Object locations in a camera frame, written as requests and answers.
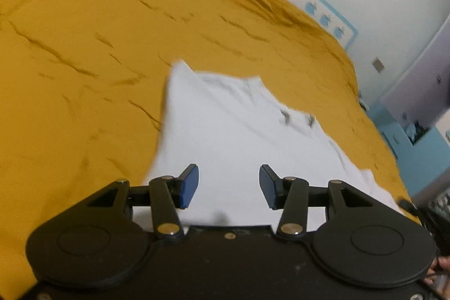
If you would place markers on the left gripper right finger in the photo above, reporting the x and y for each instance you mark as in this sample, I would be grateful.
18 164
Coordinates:
350 212

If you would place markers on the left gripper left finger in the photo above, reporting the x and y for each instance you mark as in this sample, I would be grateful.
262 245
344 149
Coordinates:
164 195

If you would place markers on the white printed t-shirt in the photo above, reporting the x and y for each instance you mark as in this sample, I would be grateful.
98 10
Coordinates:
230 127

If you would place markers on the white blue storage box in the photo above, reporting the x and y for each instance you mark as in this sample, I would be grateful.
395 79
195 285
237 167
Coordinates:
407 116

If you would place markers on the mustard yellow bed cover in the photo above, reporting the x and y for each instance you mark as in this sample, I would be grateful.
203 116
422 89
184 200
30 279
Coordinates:
82 94

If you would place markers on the grey wall switch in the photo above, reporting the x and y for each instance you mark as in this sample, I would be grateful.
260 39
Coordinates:
378 65

